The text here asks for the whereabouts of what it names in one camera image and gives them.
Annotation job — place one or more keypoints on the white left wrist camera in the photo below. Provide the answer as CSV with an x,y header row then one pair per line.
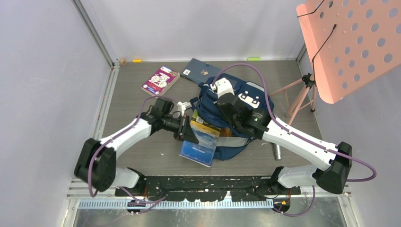
x,y
183,106

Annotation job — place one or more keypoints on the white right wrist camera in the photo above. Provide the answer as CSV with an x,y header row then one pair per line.
x,y
221,87

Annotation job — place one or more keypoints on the silver metal cylinder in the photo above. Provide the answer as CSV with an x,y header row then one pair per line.
x,y
277,151

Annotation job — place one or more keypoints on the navy blue backpack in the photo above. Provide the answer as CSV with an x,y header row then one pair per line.
x,y
254,98

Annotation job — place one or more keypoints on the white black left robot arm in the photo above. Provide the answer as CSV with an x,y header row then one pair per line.
x,y
96,164

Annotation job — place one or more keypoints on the blue green landscape book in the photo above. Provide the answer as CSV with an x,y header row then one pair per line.
x,y
207,136

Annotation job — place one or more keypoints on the purple cartoon book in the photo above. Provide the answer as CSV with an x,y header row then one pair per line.
x,y
160,81

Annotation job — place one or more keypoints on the pink perforated stand board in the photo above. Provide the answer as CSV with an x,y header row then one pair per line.
x,y
350,42

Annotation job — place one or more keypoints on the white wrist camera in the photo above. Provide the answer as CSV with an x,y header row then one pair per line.
x,y
183,106
221,87

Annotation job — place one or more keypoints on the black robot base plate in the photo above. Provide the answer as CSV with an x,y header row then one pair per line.
x,y
210,188

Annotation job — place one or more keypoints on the small wooden cube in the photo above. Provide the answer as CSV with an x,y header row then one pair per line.
x,y
122,61

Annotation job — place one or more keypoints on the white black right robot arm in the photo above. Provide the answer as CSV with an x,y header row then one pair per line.
x,y
329,163

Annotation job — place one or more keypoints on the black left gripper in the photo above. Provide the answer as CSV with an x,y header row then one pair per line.
x,y
184,132

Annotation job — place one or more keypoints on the dark blue notebook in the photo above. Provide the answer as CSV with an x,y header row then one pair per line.
x,y
197,71

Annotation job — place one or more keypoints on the aluminium frame rail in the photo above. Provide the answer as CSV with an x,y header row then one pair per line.
x,y
92,30

